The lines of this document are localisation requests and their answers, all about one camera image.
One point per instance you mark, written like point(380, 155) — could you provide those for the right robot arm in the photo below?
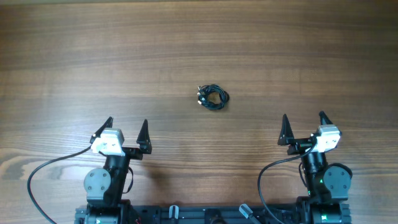
point(327, 184)

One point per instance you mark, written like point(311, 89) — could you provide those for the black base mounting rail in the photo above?
point(285, 213)

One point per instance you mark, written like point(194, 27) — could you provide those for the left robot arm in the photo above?
point(105, 186)

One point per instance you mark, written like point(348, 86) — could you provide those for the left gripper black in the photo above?
point(142, 140)

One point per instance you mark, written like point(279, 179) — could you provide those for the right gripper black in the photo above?
point(286, 135)

